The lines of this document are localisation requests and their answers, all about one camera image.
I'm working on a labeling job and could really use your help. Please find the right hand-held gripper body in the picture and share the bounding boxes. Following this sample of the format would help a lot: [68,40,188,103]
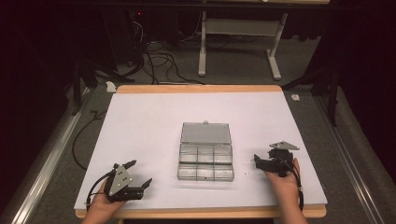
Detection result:
[261,141,301,178]

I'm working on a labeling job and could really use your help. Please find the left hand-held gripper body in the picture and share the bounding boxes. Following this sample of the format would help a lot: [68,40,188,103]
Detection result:
[104,162,146,203]

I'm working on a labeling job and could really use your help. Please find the person's left hand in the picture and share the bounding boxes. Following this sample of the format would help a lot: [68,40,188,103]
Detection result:
[89,179,127,217]

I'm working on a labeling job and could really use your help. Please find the person's right hand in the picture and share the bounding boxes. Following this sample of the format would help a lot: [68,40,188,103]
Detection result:
[263,157,302,203]

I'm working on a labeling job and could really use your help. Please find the white paper sheet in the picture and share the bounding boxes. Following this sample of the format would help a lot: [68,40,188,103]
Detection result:
[74,91,329,211]

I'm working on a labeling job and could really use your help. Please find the clear plastic compartment box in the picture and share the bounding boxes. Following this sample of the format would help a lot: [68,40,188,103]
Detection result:
[177,120,235,183]

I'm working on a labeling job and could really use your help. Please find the black metal stand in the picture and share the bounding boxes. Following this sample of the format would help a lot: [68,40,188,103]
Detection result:
[70,57,99,118]
[281,66,341,128]

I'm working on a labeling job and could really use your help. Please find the dark computer tower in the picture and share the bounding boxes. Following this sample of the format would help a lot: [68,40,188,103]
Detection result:
[101,8,149,67]

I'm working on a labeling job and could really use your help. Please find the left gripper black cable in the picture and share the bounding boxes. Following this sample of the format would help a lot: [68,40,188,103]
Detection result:
[85,172,115,211]

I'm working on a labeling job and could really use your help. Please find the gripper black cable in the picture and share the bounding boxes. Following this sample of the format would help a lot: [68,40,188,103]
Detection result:
[85,172,115,211]
[275,155,304,212]

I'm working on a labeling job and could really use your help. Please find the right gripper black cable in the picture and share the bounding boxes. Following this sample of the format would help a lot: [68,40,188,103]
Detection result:
[275,155,304,212]

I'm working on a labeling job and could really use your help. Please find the black floor cable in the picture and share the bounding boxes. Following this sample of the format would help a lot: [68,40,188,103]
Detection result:
[71,109,108,172]

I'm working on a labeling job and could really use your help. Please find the aluminium floor rail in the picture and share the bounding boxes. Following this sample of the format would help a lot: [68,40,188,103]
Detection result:
[8,87,92,224]
[313,95,388,224]

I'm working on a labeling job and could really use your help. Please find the tangle of black floor cables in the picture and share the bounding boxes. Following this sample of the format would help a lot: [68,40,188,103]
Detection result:
[130,18,206,86]

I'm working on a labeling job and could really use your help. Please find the white metal desk frame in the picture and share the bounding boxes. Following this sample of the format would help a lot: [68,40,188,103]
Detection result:
[197,10,290,81]

